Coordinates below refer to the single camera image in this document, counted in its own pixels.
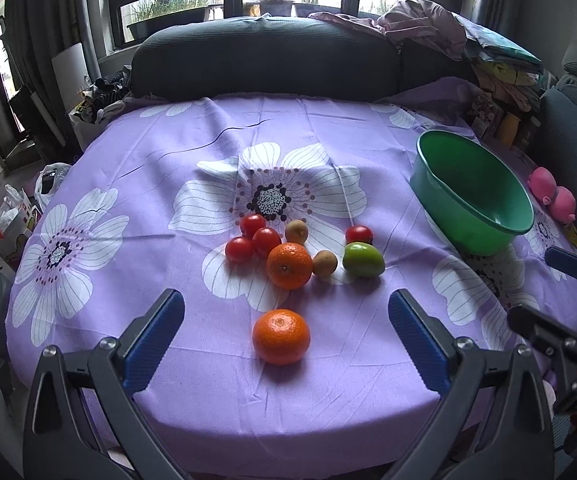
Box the red tomato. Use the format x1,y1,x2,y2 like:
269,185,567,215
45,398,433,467
224,236,255,264
240,214,267,238
252,228,282,259
345,226,374,245

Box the white plastic bag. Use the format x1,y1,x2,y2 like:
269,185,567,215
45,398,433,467
34,162,72,211

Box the yellow bottle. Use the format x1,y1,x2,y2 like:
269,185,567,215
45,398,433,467
497,113,521,148

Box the green plastic bowl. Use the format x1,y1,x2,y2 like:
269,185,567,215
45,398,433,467
409,130,535,257

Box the orange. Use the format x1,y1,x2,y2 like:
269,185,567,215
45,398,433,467
266,243,313,290
252,309,310,366

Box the purple floral tablecloth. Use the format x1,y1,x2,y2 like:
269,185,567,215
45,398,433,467
6,77,577,478

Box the dark green sofa back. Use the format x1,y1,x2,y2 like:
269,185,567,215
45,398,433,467
131,18,476,102

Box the pink pig toy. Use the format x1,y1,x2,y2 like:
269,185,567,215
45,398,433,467
527,167,577,224

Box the black planter box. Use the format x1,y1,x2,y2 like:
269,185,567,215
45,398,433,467
128,6,209,41

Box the brown kiwi lower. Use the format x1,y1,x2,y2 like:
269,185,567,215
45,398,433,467
313,250,337,280

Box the pile of clothes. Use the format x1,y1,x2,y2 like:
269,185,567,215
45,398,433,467
309,0,543,113

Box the green mango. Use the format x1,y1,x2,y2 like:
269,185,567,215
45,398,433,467
343,242,385,278

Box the brown kiwi upper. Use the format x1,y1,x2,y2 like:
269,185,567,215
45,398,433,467
285,220,309,245

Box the red tomato top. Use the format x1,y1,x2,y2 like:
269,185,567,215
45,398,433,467
240,214,267,238

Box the brown kiwi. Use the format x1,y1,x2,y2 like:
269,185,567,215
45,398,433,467
285,220,309,245
313,250,337,280

